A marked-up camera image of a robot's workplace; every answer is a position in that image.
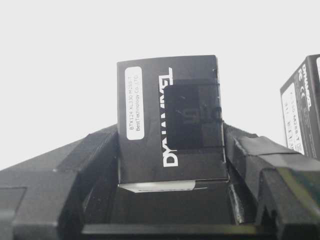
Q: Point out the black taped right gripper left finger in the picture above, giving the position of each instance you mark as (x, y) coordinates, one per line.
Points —
(53, 195)

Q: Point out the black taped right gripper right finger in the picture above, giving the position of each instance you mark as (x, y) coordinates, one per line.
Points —
(284, 183)

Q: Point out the black Dynamixel box with tape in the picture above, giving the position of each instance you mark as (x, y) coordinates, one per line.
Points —
(169, 122)

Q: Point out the black Dynamixel box far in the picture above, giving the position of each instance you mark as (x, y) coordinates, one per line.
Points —
(300, 100)

